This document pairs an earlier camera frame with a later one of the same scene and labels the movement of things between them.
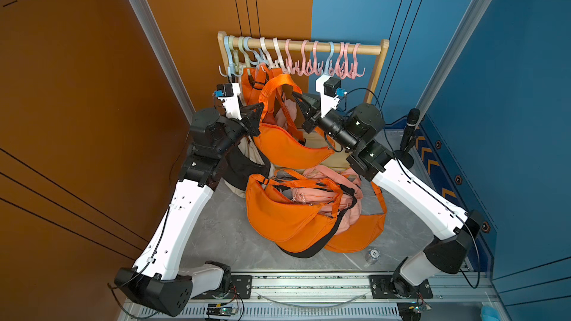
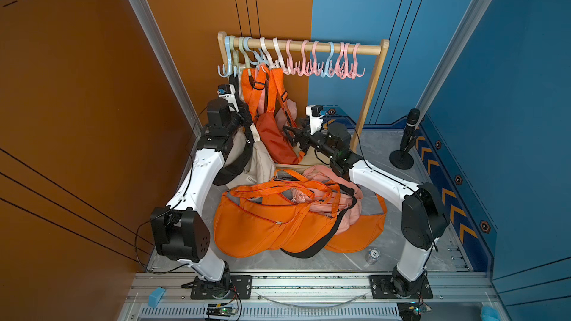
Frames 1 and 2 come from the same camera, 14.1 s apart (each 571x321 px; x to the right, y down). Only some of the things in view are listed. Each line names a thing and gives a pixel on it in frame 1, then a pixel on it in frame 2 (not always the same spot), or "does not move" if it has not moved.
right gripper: x=311 y=100 -> x=299 y=138
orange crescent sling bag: x=363 y=232 does not move
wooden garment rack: x=224 y=40 does not move
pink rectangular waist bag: x=328 y=203 does not move
